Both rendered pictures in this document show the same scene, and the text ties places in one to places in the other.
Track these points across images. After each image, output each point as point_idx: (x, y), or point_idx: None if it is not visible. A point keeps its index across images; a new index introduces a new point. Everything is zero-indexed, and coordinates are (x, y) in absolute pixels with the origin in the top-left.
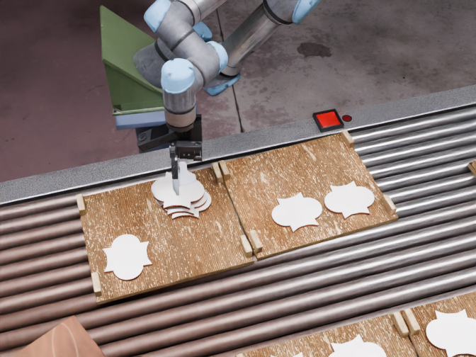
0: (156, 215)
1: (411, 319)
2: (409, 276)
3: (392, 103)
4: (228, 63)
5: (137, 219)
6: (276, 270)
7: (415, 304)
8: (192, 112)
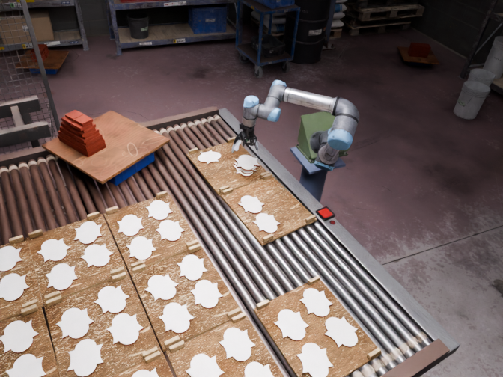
0: (233, 161)
1: (194, 246)
2: (227, 253)
3: (356, 242)
4: (322, 152)
5: (230, 157)
6: (216, 203)
7: (209, 254)
8: (246, 120)
